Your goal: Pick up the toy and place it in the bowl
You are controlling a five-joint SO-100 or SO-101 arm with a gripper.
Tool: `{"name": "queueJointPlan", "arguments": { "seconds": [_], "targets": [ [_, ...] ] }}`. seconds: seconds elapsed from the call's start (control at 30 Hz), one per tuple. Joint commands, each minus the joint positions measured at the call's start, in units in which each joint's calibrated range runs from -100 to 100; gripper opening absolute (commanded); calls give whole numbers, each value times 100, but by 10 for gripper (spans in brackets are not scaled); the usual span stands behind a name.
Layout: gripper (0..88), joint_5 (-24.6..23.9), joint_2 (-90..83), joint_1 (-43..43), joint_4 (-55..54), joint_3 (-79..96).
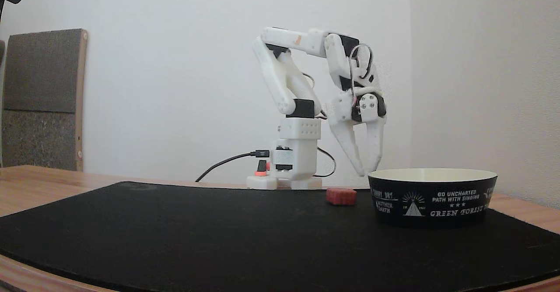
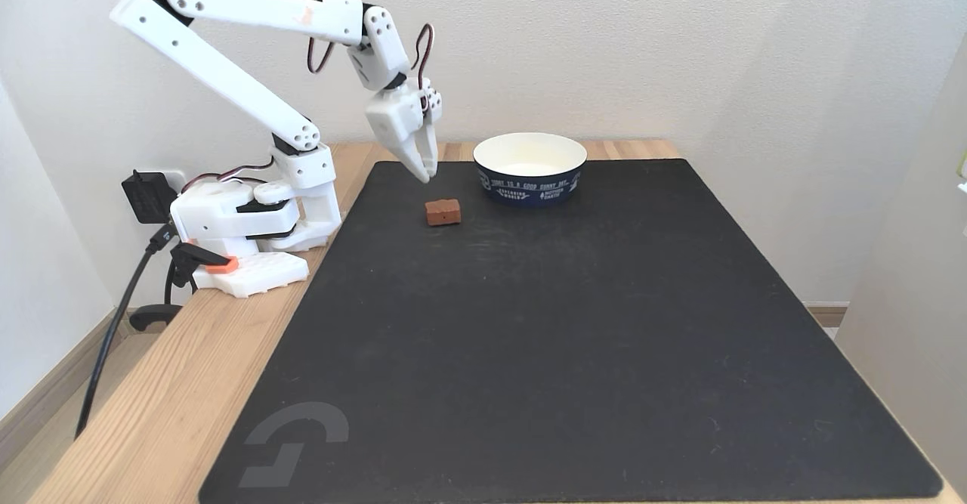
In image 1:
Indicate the black clamp with orange tip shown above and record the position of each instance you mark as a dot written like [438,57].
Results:
[261,168]

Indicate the red-brown toy block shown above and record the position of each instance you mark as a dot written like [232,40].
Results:
[341,196]

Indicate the navy printed paper bowl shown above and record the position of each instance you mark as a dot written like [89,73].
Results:
[431,204]

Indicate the black desk mat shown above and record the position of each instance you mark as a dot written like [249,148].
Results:
[218,235]

